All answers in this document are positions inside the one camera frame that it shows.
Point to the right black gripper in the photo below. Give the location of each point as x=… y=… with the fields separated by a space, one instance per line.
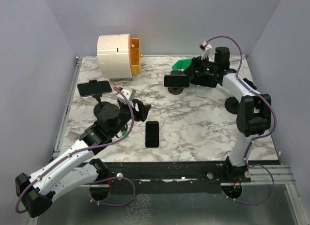
x=196 y=65

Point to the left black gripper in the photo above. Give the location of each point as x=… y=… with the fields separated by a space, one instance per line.
x=143 y=110

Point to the black phone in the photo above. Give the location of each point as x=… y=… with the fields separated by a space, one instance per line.
x=152 y=134

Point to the black phone stand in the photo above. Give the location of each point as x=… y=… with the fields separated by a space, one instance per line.
x=232 y=105
x=98 y=101

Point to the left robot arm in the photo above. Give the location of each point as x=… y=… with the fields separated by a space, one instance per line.
x=77 y=166

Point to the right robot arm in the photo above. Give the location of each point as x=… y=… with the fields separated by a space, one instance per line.
x=254 y=111

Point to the phone on wooden stand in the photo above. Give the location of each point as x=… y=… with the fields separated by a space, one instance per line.
x=176 y=81

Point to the silver phone stand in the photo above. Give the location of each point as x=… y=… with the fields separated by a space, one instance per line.
x=201 y=92

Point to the round wooden base stand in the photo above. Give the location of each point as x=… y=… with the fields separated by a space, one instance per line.
x=175 y=90

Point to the green plastic bin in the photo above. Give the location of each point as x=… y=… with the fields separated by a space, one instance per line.
x=182 y=64

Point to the orange drawer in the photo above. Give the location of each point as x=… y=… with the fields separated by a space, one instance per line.
x=135 y=56

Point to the white cylindrical drawer box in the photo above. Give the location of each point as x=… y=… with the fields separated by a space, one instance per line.
x=113 y=55

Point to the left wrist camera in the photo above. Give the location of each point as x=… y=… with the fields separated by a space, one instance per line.
x=128 y=92

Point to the black mounting rail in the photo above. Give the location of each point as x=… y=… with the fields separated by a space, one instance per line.
x=170 y=178

